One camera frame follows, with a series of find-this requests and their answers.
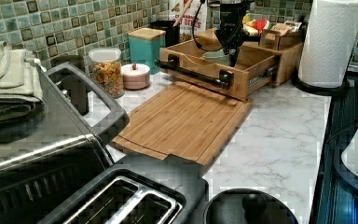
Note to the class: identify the teal canister with bamboo lid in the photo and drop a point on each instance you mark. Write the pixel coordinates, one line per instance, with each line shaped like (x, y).
(145, 44)

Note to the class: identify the light green cup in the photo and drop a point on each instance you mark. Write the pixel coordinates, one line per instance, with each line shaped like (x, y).
(216, 57)

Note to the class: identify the white paper towel roll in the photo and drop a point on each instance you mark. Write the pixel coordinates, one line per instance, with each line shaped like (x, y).
(330, 37)

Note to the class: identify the black paper towel base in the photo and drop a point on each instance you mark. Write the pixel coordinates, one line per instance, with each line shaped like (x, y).
(322, 91)

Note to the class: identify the snack bites box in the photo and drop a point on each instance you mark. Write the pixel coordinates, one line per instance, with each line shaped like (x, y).
(196, 17)

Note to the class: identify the silver toaster oven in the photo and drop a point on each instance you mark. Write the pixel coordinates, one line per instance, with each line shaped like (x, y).
(55, 150)

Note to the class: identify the black silver toaster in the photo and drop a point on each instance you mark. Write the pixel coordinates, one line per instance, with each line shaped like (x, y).
(137, 189)

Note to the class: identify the red plush toy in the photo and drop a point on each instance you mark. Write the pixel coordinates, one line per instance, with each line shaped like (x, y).
(261, 25)

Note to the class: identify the wooden spoon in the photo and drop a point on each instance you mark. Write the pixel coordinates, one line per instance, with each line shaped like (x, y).
(183, 12)

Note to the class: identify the small bamboo organizer box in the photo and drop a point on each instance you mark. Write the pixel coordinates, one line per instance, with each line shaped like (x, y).
(279, 37)

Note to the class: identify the black utensil holder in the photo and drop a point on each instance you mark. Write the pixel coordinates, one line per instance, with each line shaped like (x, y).
(172, 36)

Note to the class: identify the open bamboo drawer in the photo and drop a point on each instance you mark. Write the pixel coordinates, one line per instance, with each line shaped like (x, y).
(189, 59)

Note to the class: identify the bamboo cutting board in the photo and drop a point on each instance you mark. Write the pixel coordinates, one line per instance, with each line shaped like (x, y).
(185, 121)

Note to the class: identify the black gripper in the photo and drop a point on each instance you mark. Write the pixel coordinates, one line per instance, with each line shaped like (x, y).
(230, 33)

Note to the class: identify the bamboo drawer cabinet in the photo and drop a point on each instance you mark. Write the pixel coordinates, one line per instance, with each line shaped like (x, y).
(287, 60)

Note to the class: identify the folded green towels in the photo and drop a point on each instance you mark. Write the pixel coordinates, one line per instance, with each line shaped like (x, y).
(20, 87)

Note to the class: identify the plush banana peel toy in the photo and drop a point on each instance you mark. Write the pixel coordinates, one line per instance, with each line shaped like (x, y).
(249, 25)

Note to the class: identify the black drawer handle bar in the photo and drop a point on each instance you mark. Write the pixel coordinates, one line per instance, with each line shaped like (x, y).
(224, 81)

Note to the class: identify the clear cereal jar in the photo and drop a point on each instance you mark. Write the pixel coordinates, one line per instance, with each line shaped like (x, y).
(105, 68)

